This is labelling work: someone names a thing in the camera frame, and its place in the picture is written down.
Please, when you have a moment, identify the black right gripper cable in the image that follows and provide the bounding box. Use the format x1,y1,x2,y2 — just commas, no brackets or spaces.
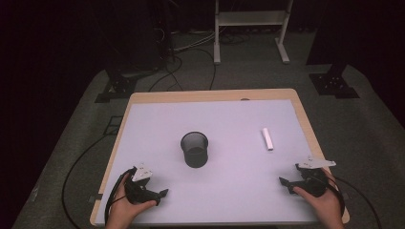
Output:
323,174,347,218

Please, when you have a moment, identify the black square floor frame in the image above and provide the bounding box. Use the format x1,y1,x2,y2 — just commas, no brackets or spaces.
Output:
102,114,124,136

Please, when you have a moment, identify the white marker pen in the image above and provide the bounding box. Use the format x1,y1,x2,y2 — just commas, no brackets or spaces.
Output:
261,127,275,152

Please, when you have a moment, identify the long black floor cable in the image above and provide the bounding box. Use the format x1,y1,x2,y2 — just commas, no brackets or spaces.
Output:
61,135,113,229

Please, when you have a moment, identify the person's right hand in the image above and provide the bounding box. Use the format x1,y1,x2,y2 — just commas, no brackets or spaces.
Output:
292,169,346,229

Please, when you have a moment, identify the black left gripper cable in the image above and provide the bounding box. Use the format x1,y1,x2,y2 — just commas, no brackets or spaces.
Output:
103,166,137,225

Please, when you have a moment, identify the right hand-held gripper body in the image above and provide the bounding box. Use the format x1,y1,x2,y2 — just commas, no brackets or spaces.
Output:
294,156,337,198

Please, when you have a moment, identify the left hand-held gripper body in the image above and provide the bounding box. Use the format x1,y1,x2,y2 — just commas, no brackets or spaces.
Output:
124,162,160,205

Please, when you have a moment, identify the black stand base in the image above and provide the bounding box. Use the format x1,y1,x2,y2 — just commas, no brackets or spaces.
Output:
309,72,361,100
94,72,139,104

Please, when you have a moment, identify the white cable bundle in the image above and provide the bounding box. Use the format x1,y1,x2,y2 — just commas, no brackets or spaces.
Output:
172,29,222,53

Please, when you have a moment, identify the thin black floor cable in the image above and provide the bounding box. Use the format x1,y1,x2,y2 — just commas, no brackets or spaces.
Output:
333,176,382,229

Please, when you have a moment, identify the white metal stand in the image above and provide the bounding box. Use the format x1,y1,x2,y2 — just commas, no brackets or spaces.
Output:
213,0,294,66

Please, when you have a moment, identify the black mesh pen cup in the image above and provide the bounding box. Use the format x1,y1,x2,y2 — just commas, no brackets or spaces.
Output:
180,131,210,169

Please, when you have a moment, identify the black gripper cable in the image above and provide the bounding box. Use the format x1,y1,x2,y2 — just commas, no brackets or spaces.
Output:
103,166,137,225
323,174,347,218

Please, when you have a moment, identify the person's left hand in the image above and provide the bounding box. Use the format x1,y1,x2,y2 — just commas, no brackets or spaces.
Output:
105,180,159,229

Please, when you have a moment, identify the black looped floor cable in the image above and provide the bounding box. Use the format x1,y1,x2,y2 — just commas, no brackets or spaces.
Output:
147,47,218,93

